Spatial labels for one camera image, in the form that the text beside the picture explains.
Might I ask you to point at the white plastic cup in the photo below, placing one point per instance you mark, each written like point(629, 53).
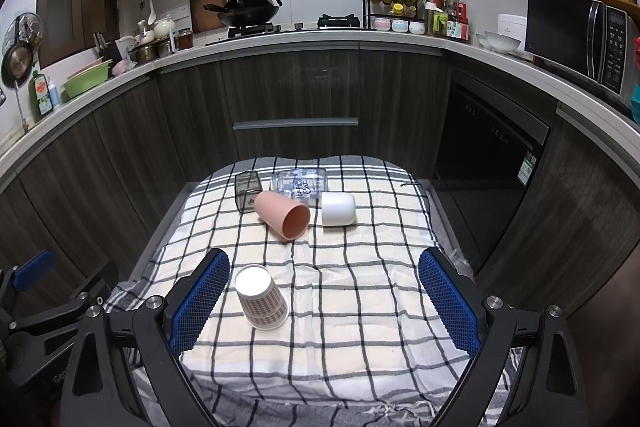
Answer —
point(338, 209)

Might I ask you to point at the dark transparent cup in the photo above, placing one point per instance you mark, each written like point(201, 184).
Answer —
point(247, 186)

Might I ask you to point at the pink plastic cup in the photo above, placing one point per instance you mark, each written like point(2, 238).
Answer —
point(284, 216)

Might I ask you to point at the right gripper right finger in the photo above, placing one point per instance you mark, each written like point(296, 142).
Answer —
point(548, 389)

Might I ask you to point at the green basin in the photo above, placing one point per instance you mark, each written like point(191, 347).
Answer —
point(87, 79)

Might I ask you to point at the white bowl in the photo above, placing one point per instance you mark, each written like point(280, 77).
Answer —
point(502, 44)

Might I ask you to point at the hanging frying pan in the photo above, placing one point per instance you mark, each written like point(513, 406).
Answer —
point(20, 46)

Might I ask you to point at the black wok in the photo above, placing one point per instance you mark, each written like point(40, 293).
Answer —
point(243, 13)

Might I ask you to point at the checkered white cloth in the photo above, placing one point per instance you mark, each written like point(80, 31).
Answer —
point(362, 345)

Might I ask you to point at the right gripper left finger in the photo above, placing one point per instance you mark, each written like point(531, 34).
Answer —
point(99, 390)

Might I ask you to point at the white teapot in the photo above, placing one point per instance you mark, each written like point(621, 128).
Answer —
point(163, 27)

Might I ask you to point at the houndstooth paper cup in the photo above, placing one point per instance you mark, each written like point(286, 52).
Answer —
point(262, 302)

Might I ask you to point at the clear patterned glass jar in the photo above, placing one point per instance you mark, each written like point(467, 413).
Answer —
point(305, 185)

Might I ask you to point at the green dish soap bottle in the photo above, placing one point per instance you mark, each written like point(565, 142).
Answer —
point(42, 94)

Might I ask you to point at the gas stove burner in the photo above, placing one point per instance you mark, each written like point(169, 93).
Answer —
point(349, 21)

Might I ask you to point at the black microwave oven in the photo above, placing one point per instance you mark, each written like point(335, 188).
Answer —
point(589, 40)

